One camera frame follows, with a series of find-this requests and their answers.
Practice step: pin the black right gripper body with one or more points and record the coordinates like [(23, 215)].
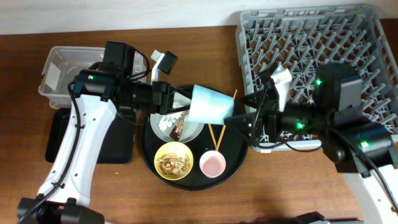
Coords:
[(274, 121)]

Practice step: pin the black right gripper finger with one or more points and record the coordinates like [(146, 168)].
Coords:
[(253, 100), (244, 123)]

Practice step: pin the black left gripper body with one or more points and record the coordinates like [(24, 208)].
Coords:
[(158, 98)]

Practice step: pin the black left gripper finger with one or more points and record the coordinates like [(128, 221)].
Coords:
[(170, 109), (182, 91)]

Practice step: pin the white tissue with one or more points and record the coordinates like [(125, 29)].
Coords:
[(168, 121)]

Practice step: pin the light blue plastic cup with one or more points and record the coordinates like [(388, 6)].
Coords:
[(209, 106)]

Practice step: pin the gold brown snack wrapper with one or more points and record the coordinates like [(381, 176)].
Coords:
[(176, 133)]

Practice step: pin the pink cup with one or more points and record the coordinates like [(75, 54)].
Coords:
[(212, 164)]

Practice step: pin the yellow bowl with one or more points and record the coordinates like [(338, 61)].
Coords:
[(173, 147)]

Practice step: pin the food scraps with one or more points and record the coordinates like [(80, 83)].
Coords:
[(174, 165)]

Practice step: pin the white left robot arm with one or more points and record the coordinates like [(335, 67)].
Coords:
[(96, 93)]

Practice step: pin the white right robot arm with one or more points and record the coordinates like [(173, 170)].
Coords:
[(362, 150)]

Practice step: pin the grey dishwasher rack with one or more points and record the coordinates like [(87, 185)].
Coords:
[(301, 39)]

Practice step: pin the right wooden chopstick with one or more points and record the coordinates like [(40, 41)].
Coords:
[(224, 124)]

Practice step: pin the wooden chopstick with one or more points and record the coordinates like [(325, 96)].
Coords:
[(212, 135), (224, 124)]

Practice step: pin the grey round plate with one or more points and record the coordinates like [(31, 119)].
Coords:
[(190, 130)]

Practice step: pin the round black serving tray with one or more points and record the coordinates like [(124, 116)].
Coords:
[(233, 147)]

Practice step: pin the left wooden chopstick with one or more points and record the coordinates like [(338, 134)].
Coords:
[(212, 135)]

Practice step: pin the black rectangular tray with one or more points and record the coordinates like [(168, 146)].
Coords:
[(118, 142)]

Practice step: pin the clear plastic bin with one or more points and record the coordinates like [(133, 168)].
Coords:
[(71, 61)]

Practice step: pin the dark object at bottom edge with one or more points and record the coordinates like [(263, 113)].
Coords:
[(317, 218)]

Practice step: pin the white label on bin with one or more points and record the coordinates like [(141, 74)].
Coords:
[(52, 76)]

